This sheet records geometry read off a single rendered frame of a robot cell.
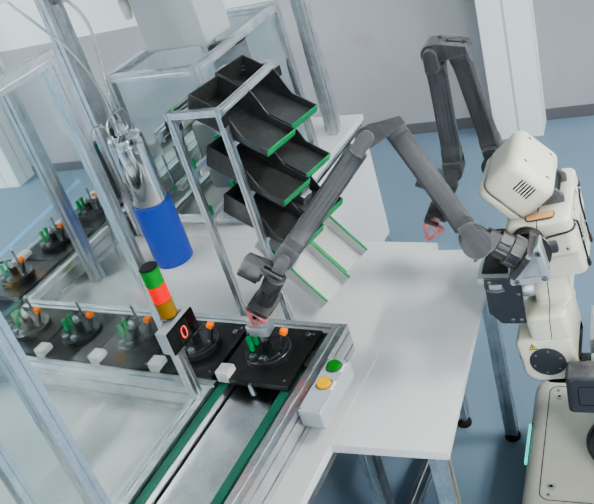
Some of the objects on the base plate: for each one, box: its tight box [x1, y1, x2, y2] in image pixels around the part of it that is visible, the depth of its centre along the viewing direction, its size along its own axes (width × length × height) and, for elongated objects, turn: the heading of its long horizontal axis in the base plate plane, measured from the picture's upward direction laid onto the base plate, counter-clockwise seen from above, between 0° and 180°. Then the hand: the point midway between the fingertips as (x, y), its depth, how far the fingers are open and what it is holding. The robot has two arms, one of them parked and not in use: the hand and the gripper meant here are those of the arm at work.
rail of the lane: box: [224, 323, 355, 504], centre depth 206 cm, size 6×89×11 cm, turn 177°
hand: (256, 318), depth 224 cm, fingers closed on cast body, 4 cm apart
